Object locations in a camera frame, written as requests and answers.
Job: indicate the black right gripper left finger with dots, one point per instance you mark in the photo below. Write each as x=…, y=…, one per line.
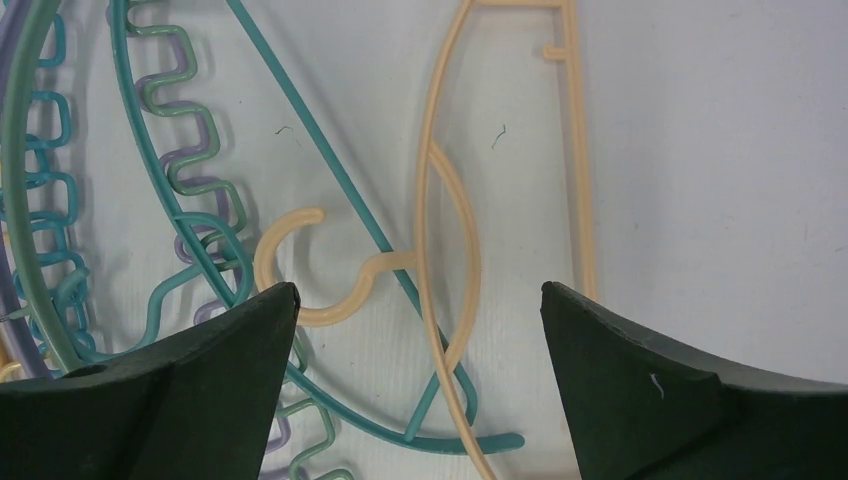
x=166, y=397

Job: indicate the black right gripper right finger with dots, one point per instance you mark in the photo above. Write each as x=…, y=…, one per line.
x=642, y=405

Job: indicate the purple wavy hanger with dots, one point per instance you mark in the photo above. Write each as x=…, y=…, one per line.
x=195, y=397

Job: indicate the teal plastic hanger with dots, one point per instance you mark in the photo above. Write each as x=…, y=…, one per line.
x=209, y=216

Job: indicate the beige plastic hanger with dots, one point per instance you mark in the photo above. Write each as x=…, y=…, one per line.
x=446, y=354

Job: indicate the green wavy hanger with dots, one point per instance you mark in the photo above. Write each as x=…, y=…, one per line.
x=20, y=218

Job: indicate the blue wavy hanger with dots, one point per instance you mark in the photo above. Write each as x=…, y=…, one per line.
x=50, y=221

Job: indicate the yellow wavy hanger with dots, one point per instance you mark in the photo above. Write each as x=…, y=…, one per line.
x=9, y=367

